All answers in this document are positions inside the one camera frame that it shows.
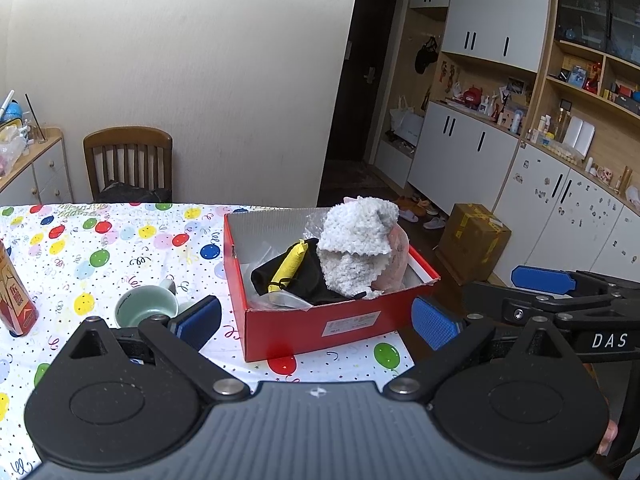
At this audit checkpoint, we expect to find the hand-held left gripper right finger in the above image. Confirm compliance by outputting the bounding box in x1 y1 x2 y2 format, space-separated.
377 296 583 403

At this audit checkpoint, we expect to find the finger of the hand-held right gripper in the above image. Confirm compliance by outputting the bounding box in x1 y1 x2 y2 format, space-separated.
462 281 619 325
511 265 640 298

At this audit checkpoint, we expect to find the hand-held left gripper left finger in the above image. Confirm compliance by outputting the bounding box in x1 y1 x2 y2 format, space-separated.
67 295 251 403

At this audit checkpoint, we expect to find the red shoebox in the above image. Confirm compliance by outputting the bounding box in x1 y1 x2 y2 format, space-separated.
223 205 441 363

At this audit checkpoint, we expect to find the black and yellow cloth pouch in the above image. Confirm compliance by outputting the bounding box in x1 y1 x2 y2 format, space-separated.
250 237 362 307

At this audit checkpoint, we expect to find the white fluffy cloth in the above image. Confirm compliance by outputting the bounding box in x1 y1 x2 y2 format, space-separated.
317 196 400 300

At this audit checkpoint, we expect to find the bubble wrap sheet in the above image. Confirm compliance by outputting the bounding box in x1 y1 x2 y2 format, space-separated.
302 209 334 241

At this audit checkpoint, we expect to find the person's right hand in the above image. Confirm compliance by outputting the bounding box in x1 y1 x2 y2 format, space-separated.
597 417 620 455

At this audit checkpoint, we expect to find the green ceramic cup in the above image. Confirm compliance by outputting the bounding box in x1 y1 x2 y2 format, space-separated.
114 280 194 331

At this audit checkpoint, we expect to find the brown cardboard box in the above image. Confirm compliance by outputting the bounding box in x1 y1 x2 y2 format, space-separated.
439 203 512 286

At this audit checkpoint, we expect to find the balloon printed tablecloth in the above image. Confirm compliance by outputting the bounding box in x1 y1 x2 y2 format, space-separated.
0 202 417 480

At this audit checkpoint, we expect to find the black bag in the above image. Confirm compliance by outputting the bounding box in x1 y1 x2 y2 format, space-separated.
95 183 174 205

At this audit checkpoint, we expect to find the white box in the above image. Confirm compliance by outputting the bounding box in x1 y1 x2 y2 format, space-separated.
562 116 596 154

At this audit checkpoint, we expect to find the brown tea bottle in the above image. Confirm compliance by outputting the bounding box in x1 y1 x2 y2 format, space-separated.
0 240 40 338

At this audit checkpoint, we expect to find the wooden chair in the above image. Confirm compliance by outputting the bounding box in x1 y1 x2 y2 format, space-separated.
82 126 174 204

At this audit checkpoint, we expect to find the white tote bag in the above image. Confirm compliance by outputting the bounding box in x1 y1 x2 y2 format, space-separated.
389 96 426 146

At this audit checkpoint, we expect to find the white wooden side cabinet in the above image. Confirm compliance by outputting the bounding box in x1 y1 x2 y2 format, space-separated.
0 127 75 206

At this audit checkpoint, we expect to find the black cap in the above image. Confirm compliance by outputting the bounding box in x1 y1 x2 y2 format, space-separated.
415 37 441 75

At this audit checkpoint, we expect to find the plastic bag of small items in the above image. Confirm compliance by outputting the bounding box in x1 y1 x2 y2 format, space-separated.
0 125 26 177

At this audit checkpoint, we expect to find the dark wooden door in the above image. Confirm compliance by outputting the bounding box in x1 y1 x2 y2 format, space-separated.
325 0 401 164

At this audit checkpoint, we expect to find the white and wood wall cabinet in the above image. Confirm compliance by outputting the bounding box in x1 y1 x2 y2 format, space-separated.
372 0 640 312

